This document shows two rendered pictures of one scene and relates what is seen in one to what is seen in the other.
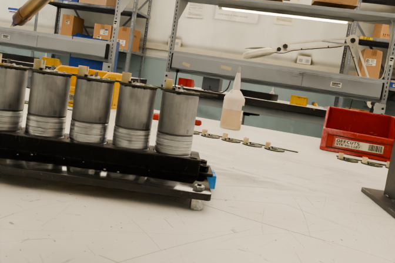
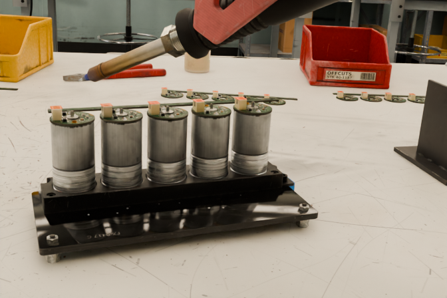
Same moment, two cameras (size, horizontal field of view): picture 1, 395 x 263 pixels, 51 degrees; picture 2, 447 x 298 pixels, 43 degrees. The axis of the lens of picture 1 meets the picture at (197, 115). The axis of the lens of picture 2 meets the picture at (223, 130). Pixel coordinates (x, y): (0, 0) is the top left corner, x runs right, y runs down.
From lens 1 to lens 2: 0.18 m
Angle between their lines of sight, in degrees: 22
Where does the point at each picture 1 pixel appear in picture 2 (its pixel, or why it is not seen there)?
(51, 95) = (133, 143)
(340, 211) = (400, 187)
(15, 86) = (90, 141)
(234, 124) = (203, 66)
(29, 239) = not seen: outside the picture
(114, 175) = (227, 213)
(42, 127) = (128, 177)
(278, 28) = not seen: outside the picture
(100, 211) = (243, 256)
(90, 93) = (173, 134)
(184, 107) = (264, 126)
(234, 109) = not seen: hidden behind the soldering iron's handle
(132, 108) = (215, 138)
